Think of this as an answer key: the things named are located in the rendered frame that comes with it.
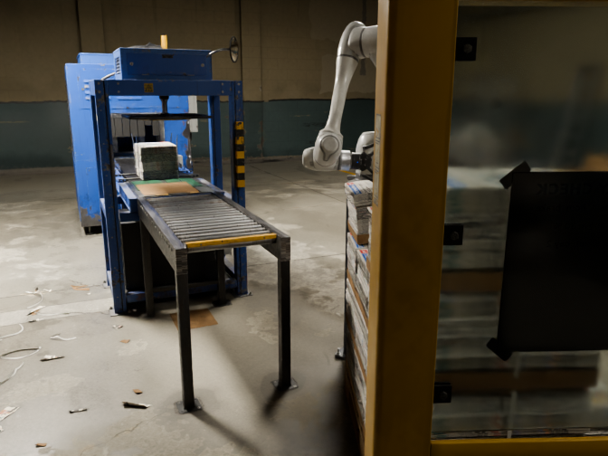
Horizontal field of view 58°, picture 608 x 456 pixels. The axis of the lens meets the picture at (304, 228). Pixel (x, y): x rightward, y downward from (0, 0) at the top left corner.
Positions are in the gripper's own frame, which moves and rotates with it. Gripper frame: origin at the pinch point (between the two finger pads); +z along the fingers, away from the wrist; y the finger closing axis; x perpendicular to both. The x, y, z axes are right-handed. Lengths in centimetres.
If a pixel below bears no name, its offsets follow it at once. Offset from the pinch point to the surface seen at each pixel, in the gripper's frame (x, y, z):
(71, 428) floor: 19, 126, -139
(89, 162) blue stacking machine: -329, 57, -242
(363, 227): 13.9, 26.7, -14.2
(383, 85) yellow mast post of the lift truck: 166, -30, -40
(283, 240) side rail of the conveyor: -12, 41, -47
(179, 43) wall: -883, -100, -247
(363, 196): 14.6, 13.1, -15.6
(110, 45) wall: -838, -85, -364
